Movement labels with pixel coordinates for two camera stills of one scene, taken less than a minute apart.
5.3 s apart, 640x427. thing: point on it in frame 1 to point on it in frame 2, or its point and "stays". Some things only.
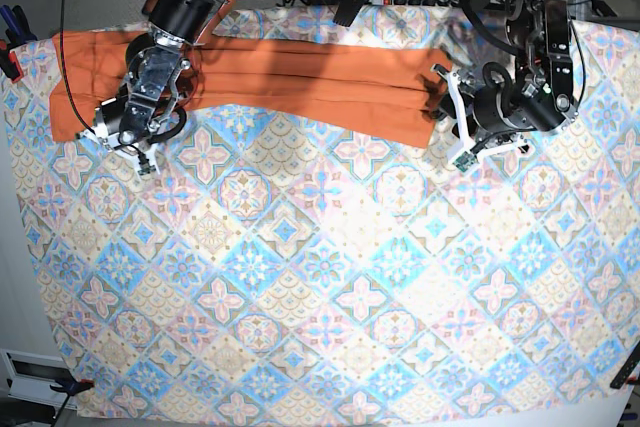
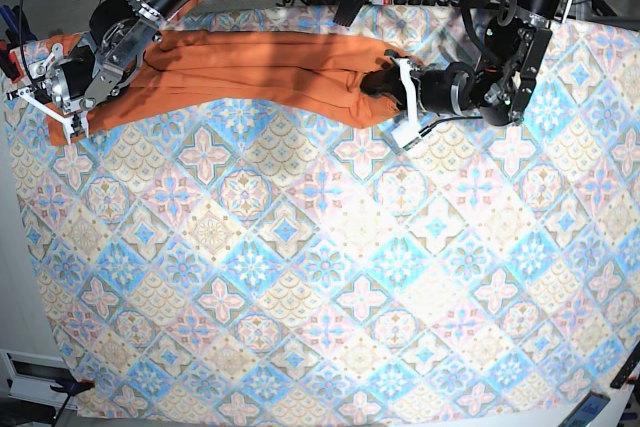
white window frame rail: [31, 377] stays
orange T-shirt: [377, 92] stays
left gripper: [128, 127] to [61, 86]
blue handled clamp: [18, 30] stays
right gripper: [484, 109] to [441, 89]
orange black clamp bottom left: [71, 388] stays
